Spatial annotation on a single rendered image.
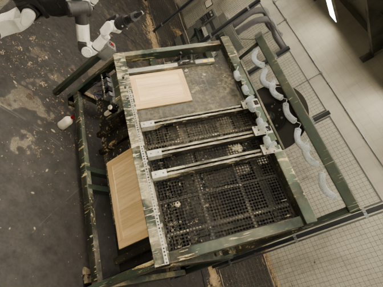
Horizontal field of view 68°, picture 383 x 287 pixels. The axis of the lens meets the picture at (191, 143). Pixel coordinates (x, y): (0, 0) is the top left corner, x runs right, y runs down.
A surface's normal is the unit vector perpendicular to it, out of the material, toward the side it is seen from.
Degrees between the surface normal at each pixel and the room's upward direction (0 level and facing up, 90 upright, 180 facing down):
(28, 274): 0
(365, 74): 90
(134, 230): 90
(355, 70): 90
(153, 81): 51
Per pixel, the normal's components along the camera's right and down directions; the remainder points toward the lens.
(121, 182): -0.54, -0.27
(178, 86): 0.08, -0.50
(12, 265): 0.80, -0.46
